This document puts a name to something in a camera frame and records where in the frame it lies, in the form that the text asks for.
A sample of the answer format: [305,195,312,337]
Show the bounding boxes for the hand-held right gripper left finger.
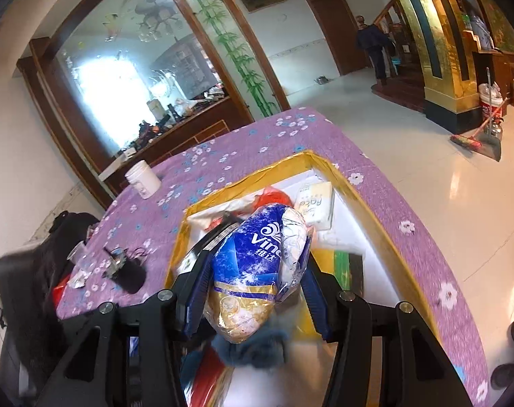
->
[37,248,215,407]

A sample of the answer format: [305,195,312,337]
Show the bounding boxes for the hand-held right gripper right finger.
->
[301,258,474,407]

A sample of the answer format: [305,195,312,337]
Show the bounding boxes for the blue and gold tissue pack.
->
[203,203,315,344]

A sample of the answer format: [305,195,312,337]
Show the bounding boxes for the yellow cardboard box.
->
[164,149,442,407]

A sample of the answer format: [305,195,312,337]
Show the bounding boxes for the green box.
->
[312,248,365,340]

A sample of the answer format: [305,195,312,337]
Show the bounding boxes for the black cylindrical motor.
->
[102,246,146,294]

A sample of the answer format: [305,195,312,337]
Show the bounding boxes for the red patterned pouch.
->
[183,343,234,407]

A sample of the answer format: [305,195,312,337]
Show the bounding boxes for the blue-grey fluffy towel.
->
[212,305,289,367]

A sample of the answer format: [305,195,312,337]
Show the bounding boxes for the white bag with red print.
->
[186,208,249,234]

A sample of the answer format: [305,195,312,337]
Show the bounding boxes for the white tissue pack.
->
[294,180,335,232]

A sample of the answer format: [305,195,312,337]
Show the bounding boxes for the red plastic bag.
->
[253,187,294,213]

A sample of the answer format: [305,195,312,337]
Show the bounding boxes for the clear plastic cup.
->
[66,241,90,270]

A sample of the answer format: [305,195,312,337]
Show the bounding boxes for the white plastic jar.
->
[125,160,162,200]

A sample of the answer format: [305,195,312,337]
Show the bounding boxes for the red shopping bag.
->
[51,275,71,306]

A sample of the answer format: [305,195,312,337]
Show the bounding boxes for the purple floral tablecloth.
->
[56,107,491,407]

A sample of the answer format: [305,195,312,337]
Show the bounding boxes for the black jacket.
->
[0,212,101,382]

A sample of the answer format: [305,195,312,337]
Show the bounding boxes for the wooden sideboard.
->
[100,95,258,196]

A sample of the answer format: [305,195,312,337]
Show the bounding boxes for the red broom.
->
[450,97,510,153]

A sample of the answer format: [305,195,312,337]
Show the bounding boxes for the bamboo painted glass panel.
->
[164,0,292,121]

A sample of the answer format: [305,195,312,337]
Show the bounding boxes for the red and white bucket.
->
[477,81,509,121]

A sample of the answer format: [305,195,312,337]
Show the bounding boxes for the wooden door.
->
[304,0,372,77]

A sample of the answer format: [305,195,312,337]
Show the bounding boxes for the gold pillar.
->
[382,0,478,134]

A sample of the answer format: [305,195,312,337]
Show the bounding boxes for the wooden stair railing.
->
[373,0,414,73]

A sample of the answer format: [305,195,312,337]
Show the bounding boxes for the large wall mirror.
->
[56,0,232,153]

